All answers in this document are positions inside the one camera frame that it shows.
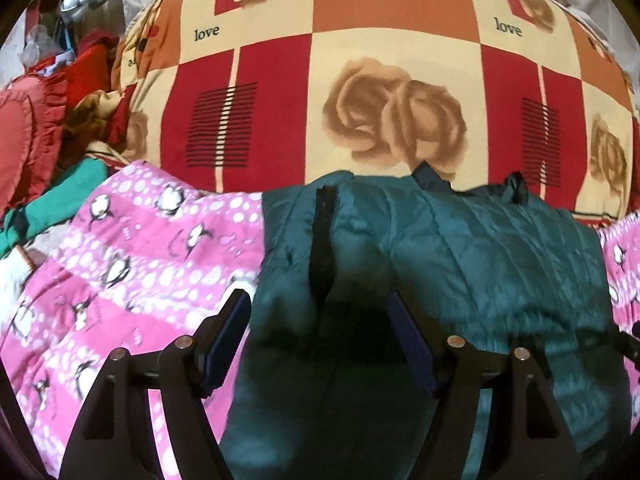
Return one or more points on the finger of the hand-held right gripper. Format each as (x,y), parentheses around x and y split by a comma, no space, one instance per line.
(631,340)

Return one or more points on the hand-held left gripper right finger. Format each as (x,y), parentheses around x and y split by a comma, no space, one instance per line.
(416,347)

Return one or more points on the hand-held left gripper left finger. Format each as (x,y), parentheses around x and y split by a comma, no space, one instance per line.
(230,330)

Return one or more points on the teal quilted puffer jacket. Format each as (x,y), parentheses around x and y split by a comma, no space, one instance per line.
(475,250)

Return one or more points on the pink penguin print blanket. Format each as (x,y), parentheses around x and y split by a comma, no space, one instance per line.
(150,270)

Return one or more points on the green cloth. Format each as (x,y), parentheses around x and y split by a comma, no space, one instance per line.
(75,185)

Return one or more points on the yellow brown patterned cloth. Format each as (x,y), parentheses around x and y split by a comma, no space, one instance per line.
(95,110)

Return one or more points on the red heart ruffled cushion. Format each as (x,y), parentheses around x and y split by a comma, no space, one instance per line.
(30,130)

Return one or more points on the red cloth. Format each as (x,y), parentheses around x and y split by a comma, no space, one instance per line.
(92,65)

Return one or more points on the rose print checkered quilt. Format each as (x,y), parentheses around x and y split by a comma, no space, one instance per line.
(400,25)

